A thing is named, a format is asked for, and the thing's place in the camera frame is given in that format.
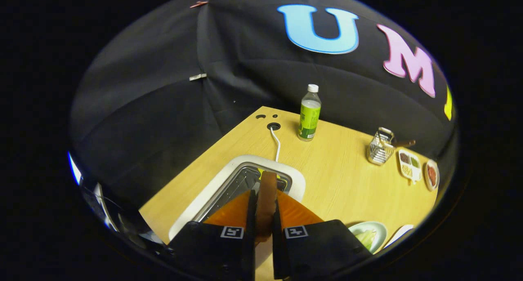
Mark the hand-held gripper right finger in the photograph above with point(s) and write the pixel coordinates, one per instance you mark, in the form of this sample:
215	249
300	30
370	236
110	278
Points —
276	219

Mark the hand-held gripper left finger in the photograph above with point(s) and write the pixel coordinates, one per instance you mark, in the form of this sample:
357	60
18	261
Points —
252	207

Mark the plain bread slice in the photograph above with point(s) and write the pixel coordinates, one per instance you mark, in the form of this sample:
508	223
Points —
266	199

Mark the green lettuce leaf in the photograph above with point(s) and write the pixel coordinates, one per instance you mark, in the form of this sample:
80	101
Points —
367	239

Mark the white toaster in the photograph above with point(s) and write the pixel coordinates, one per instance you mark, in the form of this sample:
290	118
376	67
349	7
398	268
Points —
212	189

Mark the pale green round plate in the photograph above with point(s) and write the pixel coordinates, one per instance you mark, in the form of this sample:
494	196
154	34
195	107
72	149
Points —
378	228

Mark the green label plastic bottle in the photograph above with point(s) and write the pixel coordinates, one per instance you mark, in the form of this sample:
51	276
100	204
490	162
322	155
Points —
309	117

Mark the white square plate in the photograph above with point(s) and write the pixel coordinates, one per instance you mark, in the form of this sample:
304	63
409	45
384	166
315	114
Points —
398	234

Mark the silver cloth clip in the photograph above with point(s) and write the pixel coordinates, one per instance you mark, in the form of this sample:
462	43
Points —
198	77

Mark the white divided bean dish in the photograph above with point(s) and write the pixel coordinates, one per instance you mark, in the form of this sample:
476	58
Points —
410	166

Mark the brown steak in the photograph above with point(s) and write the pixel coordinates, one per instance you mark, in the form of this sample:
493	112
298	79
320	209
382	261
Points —
432	175

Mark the white oval steak plate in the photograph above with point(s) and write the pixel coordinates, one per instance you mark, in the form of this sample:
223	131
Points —
431	162

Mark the pink cloth clip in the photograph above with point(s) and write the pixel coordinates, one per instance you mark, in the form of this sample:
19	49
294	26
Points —
199	4

